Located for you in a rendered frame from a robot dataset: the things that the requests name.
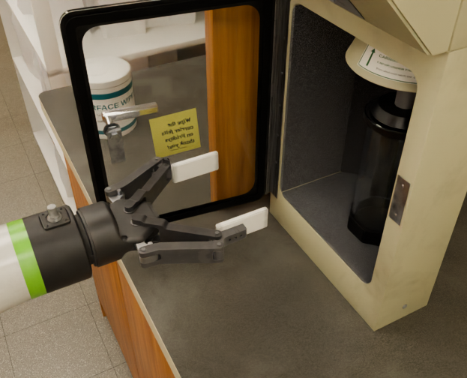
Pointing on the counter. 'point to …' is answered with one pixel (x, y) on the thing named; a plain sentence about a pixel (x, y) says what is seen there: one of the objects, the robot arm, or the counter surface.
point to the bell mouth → (379, 67)
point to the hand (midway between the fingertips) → (232, 189)
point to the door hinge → (281, 29)
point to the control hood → (414, 21)
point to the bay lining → (322, 103)
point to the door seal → (157, 14)
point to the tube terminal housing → (410, 166)
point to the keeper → (399, 199)
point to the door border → (157, 17)
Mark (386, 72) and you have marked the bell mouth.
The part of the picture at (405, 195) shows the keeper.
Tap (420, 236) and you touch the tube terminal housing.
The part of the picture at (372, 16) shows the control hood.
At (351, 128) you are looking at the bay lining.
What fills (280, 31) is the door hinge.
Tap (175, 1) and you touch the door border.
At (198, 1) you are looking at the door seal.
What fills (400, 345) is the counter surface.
